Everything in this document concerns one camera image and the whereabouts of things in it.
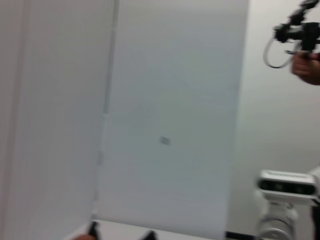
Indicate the operator hand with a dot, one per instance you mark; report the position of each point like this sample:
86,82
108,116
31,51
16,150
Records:
305,65

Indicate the black handheld teleoperation controller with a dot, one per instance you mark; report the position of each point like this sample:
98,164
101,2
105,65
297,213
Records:
310,35

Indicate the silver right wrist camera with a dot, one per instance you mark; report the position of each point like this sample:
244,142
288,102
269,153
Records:
282,186

